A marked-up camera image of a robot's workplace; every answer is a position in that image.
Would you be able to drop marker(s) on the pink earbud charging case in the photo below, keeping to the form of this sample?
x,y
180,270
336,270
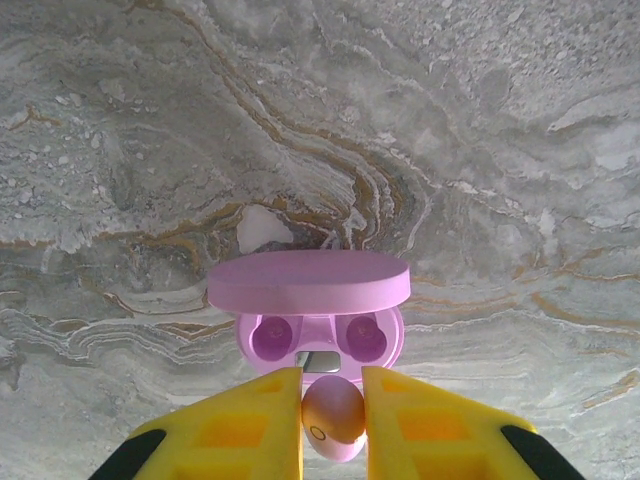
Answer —
x,y
310,282

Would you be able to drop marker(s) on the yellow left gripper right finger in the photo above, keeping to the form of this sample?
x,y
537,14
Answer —
x,y
435,440

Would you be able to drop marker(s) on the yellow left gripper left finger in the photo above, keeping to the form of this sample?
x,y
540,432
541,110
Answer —
x,y
235,440

